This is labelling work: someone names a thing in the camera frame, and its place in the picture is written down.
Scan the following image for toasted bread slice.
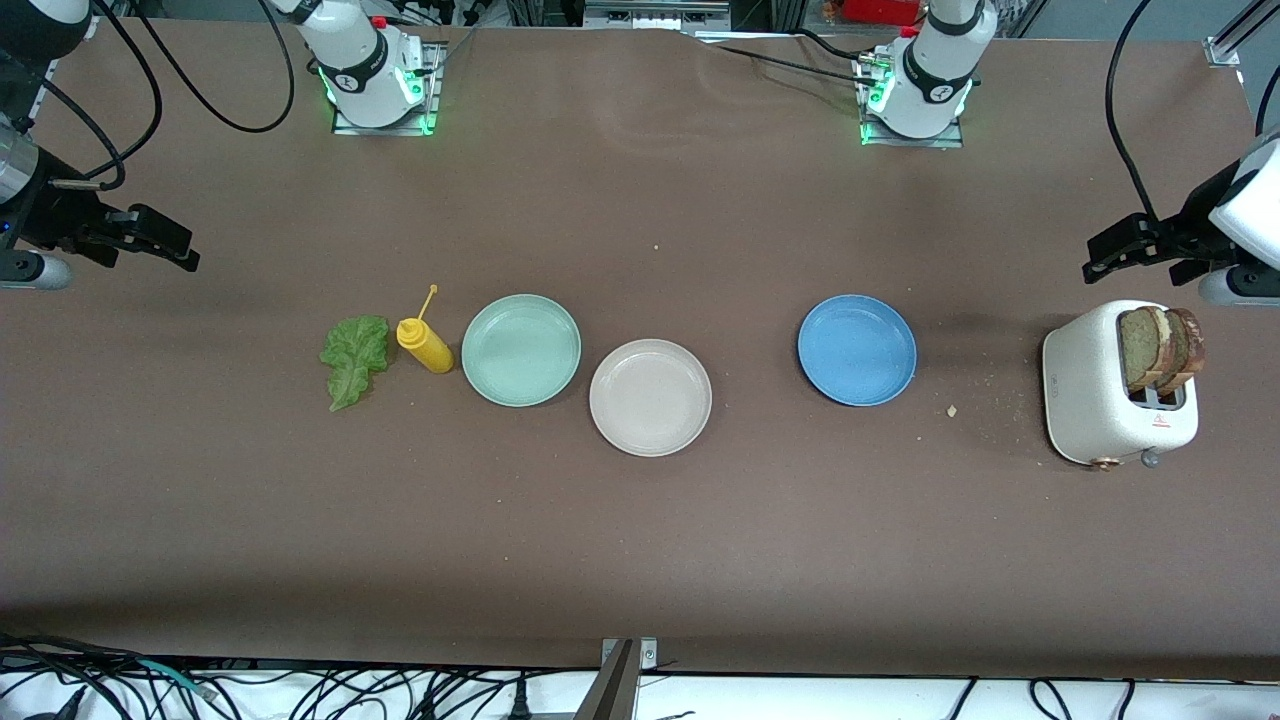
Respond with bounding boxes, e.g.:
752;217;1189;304
1160;307;1207;393
1117;306;1174;394

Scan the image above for green lettuce leaf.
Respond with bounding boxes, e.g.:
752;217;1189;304
319;315;392;413

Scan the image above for yellow squeeze sauce bottle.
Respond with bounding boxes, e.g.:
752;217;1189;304
396;284;455;375

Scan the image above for blue plate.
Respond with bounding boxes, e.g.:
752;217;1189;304
797;293;918;408

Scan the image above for mint green plate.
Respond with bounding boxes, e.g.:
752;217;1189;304
461;293;583;408

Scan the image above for beige plate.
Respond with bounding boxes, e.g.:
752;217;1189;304
588;339;713;458

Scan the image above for white two-slot toaster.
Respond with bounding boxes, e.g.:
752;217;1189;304
1041;299;1200;472

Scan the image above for red box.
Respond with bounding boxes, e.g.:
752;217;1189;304
842;0;923;27

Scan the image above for grey metal box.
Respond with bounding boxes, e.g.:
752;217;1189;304
583;0;733;33

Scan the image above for aluminium frame profile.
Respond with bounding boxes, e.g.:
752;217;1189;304
1204;0;1280;68
28;18;99;133

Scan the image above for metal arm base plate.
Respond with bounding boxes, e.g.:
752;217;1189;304
331;38;443;137
858;50;967;150

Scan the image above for black base power cable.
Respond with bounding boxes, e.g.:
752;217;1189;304
690;28;883;89

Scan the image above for teal floor cable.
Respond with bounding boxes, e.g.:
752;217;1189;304
138;658;219;699

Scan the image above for looped black floor cables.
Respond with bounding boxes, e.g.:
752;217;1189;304
940;677;1141;720

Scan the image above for tangled black floor cables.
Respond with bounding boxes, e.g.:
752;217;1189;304
0;630;601;720

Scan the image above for metal table edge bracket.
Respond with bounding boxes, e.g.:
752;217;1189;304
573;637;661;720

